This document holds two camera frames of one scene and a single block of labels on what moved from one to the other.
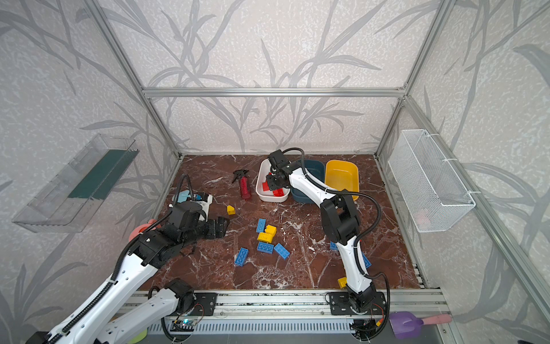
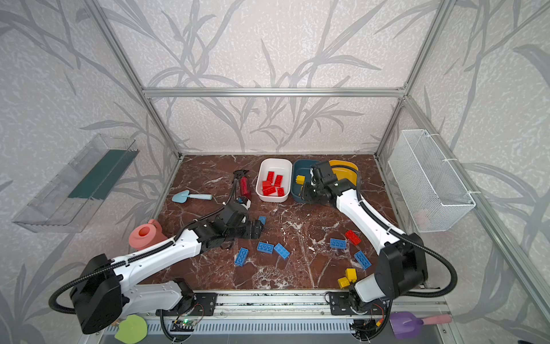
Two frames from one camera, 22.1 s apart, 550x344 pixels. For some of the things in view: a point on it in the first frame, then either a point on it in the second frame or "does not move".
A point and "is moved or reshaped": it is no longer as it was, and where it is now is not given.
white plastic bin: [263, 192] does not move
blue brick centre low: [265, 247] does not move
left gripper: [213, 228] to [252, 228]
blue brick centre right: [281, 250] does not move
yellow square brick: [271, 230] is moved or reshaped
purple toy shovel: [407, 325] does not move
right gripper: [275, 175] to [311, 191]
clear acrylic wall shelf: [69, 204] does not move
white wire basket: [432, 188] does not move
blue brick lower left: [241, 256] does not move
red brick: [278, 192] is moved or reshaped
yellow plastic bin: [341, 175] does not move
